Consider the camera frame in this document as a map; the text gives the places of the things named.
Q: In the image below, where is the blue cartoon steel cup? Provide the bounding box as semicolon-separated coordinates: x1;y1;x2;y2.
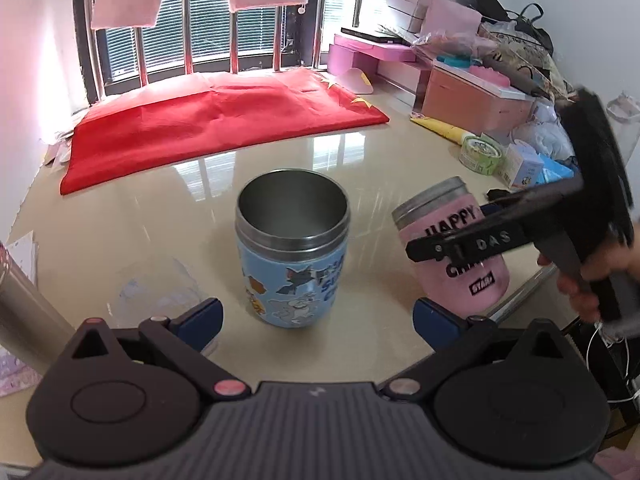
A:
235;169;349;330

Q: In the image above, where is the yellow tube package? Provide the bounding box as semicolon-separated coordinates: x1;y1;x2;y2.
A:
410;112;482;149

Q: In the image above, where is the stack of white boxes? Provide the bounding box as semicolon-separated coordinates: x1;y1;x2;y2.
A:
387;0;437;32

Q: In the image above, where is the pink storage box white lid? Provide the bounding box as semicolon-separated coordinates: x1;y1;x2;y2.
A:
421;57;537;134

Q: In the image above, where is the person's right hand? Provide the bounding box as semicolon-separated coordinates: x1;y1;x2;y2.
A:
537;217;640;325

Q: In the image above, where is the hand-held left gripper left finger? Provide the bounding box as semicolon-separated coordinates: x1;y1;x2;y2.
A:
70;298;252;403

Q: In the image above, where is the silver metal bottle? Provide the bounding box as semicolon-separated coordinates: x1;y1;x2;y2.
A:
0;241;77;357

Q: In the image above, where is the pink paper folder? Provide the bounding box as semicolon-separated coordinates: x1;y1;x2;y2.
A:
425;0;482;37

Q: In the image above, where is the metal window railing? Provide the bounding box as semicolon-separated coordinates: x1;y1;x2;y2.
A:
72;0;391;106

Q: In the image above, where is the purple printed paper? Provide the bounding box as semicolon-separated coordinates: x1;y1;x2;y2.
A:
0;349;44;397

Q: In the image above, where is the white paper sheet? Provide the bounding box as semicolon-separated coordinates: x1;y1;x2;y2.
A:
0;231;39;288

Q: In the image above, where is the white plastic bag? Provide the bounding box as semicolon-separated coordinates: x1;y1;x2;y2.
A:
512;102;576;161

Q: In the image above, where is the small white carton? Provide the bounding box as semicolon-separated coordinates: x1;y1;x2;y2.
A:
499;141;544;189

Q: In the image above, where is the blue tissue packet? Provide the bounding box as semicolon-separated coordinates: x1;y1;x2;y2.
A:
539;154;576;187

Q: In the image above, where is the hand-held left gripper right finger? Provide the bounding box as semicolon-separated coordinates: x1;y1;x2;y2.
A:
377;298;577;403

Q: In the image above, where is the white cable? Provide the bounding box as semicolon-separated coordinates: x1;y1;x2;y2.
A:
586;319;640;403

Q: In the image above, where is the pink desktop drawer box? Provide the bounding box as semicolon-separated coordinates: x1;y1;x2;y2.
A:
327;32;432;95

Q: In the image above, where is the black laptop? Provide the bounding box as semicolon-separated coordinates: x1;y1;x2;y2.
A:
340;26;404;44

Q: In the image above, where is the pink steel cup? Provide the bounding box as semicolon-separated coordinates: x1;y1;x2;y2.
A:
391;176;511;319

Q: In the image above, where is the black handbag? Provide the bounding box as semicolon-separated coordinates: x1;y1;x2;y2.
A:
504;2;556;57

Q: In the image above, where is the red flag cloth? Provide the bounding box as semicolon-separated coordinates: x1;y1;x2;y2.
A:
60;67;390;195

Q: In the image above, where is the white printed tote bag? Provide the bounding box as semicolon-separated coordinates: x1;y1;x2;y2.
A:
479;25;572;97

